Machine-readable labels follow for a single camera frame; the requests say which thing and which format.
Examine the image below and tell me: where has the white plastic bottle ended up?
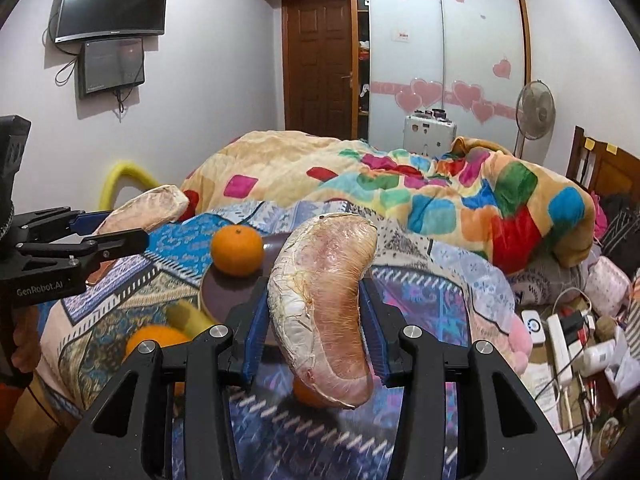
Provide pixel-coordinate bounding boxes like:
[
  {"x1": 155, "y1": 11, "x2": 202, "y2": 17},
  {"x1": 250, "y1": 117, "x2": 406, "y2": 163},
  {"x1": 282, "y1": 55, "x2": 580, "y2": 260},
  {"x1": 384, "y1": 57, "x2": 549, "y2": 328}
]
[{"x1": 580, "y1": 338, "x2": 617, "y2": 377}]

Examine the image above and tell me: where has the wooden headboard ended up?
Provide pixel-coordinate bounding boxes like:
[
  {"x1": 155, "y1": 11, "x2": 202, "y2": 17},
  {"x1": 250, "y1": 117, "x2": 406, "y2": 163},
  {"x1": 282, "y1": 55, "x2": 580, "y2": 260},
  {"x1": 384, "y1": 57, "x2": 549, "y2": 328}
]
[{"x1": 565, "y1": 125, "x2": 640, "y2": 203}]

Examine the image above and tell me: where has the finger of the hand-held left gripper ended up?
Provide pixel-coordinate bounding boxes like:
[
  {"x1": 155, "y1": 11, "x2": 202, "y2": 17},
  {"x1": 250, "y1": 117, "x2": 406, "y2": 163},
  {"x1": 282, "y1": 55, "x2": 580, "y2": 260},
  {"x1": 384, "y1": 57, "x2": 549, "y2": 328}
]
[
  {"x1": 12, "y1": 206, "x2": 115, "y2": 242},
  {"x1": 17, "y1": 228, "x2": 150, "y2": 267}
]

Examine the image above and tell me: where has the colourful patchwork quilt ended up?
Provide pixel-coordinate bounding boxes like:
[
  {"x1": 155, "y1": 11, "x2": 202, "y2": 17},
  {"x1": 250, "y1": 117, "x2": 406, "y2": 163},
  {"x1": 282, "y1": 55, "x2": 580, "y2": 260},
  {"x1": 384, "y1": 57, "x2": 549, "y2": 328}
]
[{"x1": 180, "y1": 130, "x2": 599, "y2": 274}]

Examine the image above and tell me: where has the black wall television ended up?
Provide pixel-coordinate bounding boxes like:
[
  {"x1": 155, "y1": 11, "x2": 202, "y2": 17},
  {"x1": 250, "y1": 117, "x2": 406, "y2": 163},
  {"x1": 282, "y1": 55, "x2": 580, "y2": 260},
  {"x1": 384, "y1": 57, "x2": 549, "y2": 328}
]
[{"x1": 54, "y1": 0, "x2": 169, "y2": 44}]

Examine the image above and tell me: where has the wardrobe with heart stickers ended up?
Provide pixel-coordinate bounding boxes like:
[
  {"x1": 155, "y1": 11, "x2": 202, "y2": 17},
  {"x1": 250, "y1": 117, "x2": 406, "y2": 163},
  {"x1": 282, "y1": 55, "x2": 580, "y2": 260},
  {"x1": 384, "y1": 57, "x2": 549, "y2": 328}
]
[{"x1": 245, "y1": 0, "x2": 532, "y2": 157}]

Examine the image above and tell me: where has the yellow foam tube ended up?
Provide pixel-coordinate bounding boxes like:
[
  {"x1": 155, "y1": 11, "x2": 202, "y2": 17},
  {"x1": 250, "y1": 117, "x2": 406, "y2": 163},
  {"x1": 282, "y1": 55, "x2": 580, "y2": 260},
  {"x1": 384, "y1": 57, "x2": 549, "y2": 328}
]
[{"x1": 98, "y1": 160, "x2": 163, "y2": 212}]

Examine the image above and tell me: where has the brown wooden door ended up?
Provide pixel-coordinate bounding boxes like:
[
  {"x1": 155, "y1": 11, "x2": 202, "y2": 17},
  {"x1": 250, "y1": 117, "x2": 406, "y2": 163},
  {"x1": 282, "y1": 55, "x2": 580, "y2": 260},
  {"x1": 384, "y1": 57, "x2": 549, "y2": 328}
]
[{"x1": 282, "y1": 0, "x2": 357, "y2": 140}]

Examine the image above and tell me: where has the small peeled pomelo segment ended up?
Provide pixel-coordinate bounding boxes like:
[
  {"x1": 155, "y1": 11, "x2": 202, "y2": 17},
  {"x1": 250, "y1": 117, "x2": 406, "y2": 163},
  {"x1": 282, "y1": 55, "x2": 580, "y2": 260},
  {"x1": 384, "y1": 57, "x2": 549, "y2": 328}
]
[{"x1": 95, "y1": 185, "x2": 190, "y2": 236}]

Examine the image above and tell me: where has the yellow banana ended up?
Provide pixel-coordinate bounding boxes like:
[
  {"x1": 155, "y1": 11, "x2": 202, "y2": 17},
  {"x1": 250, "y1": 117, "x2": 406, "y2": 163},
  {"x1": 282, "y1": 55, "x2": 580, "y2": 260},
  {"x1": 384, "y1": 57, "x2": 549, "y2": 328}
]
[{"x1": 166, "y1": 301, "x2": 212, "y2": 337}]

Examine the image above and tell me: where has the blue patterned blanket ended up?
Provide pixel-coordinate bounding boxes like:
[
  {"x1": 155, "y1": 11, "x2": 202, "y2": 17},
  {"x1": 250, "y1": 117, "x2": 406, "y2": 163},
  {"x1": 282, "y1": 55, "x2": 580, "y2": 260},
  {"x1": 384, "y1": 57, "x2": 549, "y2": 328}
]
[{"x1": 37, "y1": 199, "x2": 522, "y2": 480}]

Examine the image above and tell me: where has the orange mandarin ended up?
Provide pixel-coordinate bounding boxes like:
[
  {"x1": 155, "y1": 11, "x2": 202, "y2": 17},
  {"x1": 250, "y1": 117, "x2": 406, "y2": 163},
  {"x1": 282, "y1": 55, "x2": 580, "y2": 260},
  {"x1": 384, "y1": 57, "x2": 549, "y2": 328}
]
[
  {"x1": 210, "y1": 225, "x2": 264, "y2": 277},
  {"x1": 292, "y1": 374, "x2": 332, "y2": 409},
  {"x1": 125, "y1": 325, "x2": 193, "y2": 397}
]

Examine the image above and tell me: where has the white standing fan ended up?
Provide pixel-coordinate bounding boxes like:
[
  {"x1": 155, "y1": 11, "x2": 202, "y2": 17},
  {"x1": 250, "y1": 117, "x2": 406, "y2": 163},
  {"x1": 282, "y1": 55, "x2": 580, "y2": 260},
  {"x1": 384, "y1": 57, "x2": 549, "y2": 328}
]
[{"x1": 513, "y1": 80, "x2": 557, "y2": 161}]

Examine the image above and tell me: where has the black hanging cable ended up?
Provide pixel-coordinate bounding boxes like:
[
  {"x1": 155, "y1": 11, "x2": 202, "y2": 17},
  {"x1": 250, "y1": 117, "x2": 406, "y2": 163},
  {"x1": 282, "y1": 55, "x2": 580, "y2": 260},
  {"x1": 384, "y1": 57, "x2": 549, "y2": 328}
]
[{"x1": 54, "y1": 42, "x2": 84, "y2": 87}]

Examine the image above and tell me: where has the small black wall monitor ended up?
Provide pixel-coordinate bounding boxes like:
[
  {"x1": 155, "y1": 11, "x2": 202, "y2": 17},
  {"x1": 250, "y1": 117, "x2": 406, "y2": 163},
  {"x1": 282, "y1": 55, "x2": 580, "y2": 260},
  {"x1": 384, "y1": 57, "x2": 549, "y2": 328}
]
[{"x1": 77, "y1": 39, "x2": 146, "y2": 100}]

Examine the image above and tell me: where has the pink pillow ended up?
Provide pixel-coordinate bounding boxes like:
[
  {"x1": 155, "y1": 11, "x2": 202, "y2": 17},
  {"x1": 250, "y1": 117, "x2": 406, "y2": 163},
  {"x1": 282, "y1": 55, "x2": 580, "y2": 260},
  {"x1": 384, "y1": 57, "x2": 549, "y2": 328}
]
[{"x1": 584, "y1": 255, "x2": 632, "y2": 306}]

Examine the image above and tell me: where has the brown round plate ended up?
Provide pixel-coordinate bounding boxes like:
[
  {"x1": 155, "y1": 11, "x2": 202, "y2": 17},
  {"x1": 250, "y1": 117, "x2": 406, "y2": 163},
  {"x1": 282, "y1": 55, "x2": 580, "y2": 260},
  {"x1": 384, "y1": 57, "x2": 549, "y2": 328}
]
[{"x1": 200, "y1": 237, "x2": 301, "y2": 348}]

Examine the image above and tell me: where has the dark clothes pile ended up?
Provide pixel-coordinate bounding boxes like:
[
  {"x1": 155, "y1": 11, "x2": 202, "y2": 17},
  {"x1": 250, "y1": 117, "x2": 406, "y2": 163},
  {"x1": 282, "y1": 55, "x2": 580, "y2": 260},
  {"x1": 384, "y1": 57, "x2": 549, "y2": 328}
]
[{"x1": 595, "y1": 194, "x2": 640, "y2": 268}]

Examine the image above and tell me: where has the person's left forearm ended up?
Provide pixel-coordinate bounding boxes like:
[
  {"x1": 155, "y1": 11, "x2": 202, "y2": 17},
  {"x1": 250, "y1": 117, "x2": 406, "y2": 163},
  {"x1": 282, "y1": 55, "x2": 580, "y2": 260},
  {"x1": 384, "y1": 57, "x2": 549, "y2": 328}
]
[{"x1": 11, "y1": 304, "x2": 43, "y2": 391}]

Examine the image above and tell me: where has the white metal case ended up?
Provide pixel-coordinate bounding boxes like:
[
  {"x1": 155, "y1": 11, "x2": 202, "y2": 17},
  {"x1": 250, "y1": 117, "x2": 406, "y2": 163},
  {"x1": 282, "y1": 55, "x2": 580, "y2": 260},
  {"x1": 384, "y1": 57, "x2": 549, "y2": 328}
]
[{"x1": 404, "y1": 108, "x2": 458, "y2": 157}]

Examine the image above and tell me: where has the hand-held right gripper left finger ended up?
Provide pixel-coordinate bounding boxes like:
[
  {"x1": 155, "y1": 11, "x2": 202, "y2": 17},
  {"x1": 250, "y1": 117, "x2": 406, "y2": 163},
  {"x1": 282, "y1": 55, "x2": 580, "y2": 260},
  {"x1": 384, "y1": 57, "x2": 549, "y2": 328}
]
[{"x1": 47, "y1": 277, "x2": 273, "y2": 480}]

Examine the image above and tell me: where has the white power strip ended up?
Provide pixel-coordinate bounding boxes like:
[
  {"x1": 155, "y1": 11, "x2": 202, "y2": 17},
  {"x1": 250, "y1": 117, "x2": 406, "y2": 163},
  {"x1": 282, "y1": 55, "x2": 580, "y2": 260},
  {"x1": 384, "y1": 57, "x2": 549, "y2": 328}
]
[{"x1": 546, "y1": 312, "x2": 574, "y2": 387}]

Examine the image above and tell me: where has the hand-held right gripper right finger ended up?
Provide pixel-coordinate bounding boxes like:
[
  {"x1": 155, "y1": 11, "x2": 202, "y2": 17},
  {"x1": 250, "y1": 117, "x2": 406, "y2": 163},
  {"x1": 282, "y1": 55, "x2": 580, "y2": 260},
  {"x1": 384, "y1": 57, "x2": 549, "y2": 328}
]
[{"x1": 357, "y1": 277, "x2": 588, "y2": 480}]

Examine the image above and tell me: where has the large peeled pomelo segment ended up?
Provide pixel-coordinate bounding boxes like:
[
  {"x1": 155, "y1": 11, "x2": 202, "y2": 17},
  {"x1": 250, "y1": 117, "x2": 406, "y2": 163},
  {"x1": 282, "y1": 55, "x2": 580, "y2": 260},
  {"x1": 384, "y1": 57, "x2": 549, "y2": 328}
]
[{"x1": 267, "y1": 212, "x2": 379, "y2": 409}]

